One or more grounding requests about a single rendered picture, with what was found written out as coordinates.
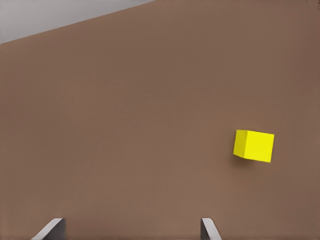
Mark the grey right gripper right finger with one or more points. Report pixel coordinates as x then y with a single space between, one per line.
209 230

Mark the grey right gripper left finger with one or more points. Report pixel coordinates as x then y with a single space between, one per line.
53 230

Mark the yellow cube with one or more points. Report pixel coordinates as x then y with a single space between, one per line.
255 146

